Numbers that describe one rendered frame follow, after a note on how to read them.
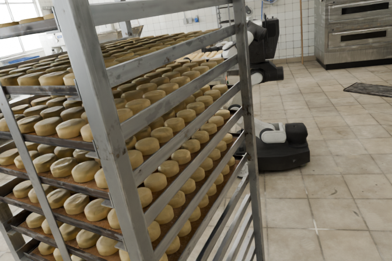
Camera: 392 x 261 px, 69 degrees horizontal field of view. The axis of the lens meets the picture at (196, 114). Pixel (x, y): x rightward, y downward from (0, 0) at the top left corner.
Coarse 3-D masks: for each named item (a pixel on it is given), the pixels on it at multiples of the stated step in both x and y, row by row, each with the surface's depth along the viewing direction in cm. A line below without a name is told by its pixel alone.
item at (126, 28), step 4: (116, 0) 103; (120, 0) 102; (124, 0) 104; (120, 24) 106; (124, 24) 105; (128, 24) 106; (124, 28) 106; (128, 28) 106; (124, 32) 106; (128, 32) 106; (132, 32) 108; (124, 36) 107
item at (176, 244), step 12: (228, 168) 96; (216, 180) 90; (216, 192) 87; (204, 204) 81; (192, 216) 76; (204, 216) 78; (192, 228) 75; (180, 240) 71; (36, 252) 75; (48, 252) 73; (168, 252) 67; (180, 252) 68
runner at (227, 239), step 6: (246, 198) 111; (246, 204) 105; (240, 210) 105; (234, 216) 102; (240, 216) 100; (234, 222) 100; (234, 228) 95; (228, 234) 95; (222, 240) 93; (228, 240) 90; (222, 246) 90; (228, 246) 90; (216, 252) 89; (222, 252) 86; (216, 258) 87; (222, 258) 86
